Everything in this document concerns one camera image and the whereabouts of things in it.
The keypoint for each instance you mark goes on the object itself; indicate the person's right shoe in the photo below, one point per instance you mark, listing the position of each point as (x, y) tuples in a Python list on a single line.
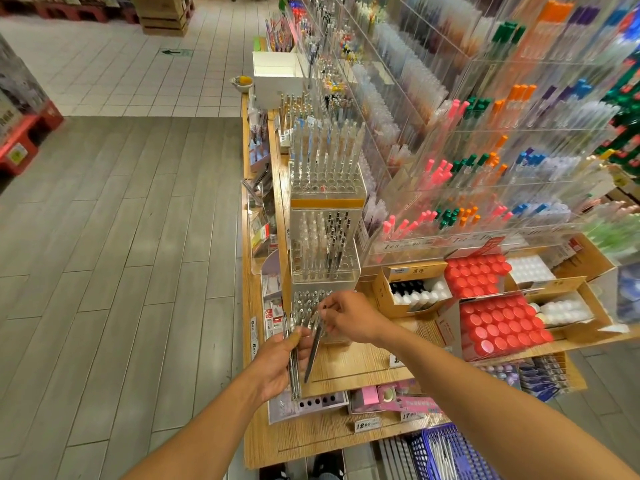
[(328, 467)]

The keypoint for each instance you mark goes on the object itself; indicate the small translucent plastic organiser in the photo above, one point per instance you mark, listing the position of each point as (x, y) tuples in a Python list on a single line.
[(308, 405)]

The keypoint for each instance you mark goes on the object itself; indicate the row of hanging stationery packets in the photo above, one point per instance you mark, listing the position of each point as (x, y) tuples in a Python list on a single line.
[(265, 205)]

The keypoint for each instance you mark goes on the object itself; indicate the white price tag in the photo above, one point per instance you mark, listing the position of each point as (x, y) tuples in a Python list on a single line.
[(414, 416), (367, 424)]

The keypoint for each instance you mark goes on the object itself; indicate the person's left forearm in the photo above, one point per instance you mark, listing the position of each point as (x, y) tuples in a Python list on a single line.
[(195, 435)]

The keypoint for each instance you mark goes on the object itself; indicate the clear pen bundle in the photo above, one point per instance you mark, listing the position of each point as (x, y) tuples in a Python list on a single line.
[(293, 380)]

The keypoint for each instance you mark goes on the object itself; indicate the row of black white boxes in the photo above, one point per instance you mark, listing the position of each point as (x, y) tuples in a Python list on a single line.
[(18, 90)]

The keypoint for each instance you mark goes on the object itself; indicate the person's left hand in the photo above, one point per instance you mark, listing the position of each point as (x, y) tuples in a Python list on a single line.
[(275, 365)]

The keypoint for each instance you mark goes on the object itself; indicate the pastel eraser display box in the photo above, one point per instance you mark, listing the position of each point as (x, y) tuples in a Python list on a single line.
[(505, 375)]

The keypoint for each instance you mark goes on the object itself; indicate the clear acrylic pen display tower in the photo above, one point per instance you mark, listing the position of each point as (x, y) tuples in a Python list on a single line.
[(325, 195)]

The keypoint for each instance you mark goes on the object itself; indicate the person's shoe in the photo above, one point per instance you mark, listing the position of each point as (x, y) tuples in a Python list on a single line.
[(275, 473), (328, 467)]

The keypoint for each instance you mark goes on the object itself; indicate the cardboard box of white glue sticks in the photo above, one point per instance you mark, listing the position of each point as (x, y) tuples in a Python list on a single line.
[(532, 270), (415, 293), (572, 310)]

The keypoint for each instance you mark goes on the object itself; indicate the blue shopping basket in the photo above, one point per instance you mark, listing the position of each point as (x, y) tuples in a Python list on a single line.
[(455, 455)]

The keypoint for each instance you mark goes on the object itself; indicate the white square box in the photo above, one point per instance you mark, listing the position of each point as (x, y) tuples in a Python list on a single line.
[(278, 75)]

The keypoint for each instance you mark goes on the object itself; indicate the person's right forearm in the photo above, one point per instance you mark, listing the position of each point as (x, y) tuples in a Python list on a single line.
[(510, 410)]

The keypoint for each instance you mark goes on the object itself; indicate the pile of pink eraser packets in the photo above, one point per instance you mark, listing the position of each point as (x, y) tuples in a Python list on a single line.
[(395, 397)]

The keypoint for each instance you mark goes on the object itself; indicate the red low goods shelf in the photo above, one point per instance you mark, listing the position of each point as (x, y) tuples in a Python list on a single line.
[(70, 7), (25, 140)]

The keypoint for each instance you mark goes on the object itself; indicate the blue yellow stationery packets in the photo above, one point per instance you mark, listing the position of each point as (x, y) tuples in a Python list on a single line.
[(545, 377)]

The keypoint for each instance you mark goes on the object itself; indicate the person's right hand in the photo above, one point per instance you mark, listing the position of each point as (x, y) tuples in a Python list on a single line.
[(355, 317)]

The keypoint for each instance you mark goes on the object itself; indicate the person's left shoe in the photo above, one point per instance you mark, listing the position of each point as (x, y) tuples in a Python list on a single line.
[(275, 473)]

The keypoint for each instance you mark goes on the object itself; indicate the wooden glue display stand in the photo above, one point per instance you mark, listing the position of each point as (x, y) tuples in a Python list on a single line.
[(345, 370)]

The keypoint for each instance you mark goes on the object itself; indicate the large tiered acrylic pen rack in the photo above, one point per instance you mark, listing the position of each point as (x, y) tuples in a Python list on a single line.
[(440, 243)]

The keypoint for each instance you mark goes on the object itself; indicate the tray of red-capped glue sticks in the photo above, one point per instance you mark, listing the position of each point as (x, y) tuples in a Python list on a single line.
[(478, 277), (505, 327)]

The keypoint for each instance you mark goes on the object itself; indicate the green arrow floor sticker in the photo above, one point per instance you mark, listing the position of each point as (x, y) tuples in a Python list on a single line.
[(175, 53)]

